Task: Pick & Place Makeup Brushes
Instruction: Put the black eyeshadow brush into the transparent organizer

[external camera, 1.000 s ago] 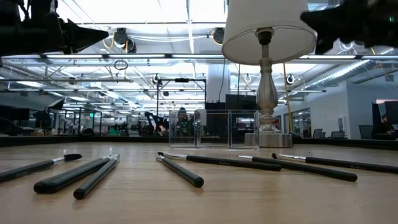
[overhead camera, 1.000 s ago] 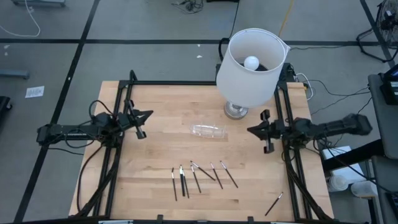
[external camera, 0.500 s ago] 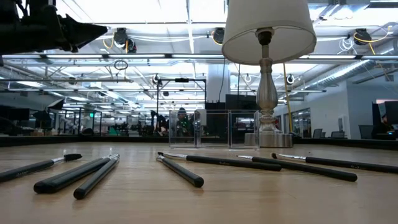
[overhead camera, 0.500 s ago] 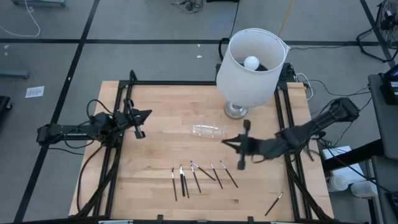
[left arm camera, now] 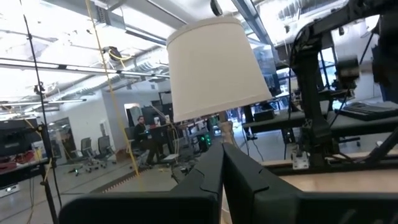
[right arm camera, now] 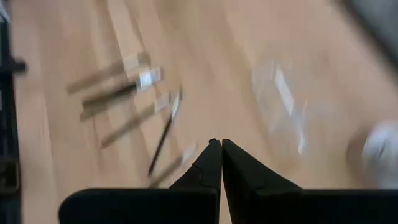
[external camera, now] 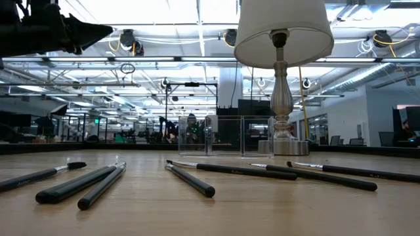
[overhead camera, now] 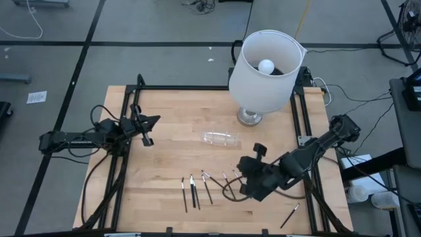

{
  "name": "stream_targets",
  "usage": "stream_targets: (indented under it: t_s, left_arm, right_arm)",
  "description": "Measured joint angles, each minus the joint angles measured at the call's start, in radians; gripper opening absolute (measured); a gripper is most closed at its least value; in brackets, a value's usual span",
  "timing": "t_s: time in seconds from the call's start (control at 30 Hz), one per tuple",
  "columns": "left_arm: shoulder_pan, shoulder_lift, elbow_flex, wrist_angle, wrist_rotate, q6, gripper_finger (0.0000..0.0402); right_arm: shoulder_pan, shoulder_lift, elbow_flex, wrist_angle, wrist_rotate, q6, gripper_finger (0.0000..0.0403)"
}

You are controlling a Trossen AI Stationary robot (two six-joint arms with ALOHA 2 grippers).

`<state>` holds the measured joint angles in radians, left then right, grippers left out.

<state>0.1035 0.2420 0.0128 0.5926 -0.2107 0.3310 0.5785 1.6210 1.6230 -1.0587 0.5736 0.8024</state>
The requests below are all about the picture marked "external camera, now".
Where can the black pen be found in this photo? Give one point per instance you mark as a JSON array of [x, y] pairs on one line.
[[33, 178]]

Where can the black gantry frame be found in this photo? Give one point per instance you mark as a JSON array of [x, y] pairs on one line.
[[192, 84]]

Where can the person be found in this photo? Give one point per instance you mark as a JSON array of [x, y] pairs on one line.
[[408, 131], [192, 126]]

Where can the thick black makeup brush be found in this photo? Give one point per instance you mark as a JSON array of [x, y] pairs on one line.
[[75, 183]]

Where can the silver ventilation duct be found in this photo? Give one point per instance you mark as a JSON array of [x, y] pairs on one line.
[[361, 77]]

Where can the slim black makeup brush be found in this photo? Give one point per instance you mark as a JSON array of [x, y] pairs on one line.
[[193, 183], [361, 172], [246, 171], [98, 190], [328, 178]]

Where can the white shade silver table lamp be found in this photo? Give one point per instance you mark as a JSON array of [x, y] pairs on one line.
[[281, 95]]

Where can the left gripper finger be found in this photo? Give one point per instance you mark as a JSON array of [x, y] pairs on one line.
[[85, 27], [82, 41]]

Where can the office chair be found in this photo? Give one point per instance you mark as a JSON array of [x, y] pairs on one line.
[[386, 139], [335, 141], [356, 142]]

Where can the clear acrylic organizer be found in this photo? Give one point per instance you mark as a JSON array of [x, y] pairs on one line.
[[243, 137]]

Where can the black display panel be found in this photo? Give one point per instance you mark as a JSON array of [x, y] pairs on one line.
[[256, 106]]

